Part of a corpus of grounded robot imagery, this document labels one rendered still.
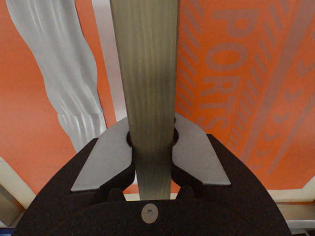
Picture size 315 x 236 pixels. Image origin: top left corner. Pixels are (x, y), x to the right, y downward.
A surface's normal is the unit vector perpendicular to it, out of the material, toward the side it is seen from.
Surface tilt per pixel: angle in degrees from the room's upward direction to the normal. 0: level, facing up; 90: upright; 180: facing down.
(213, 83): 0
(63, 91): 31
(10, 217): 90
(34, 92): 0
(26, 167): 0
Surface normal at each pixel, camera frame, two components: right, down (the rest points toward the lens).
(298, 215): -0.03, -0.89
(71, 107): 0.54, 0.25
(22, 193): 0.01, 0.45
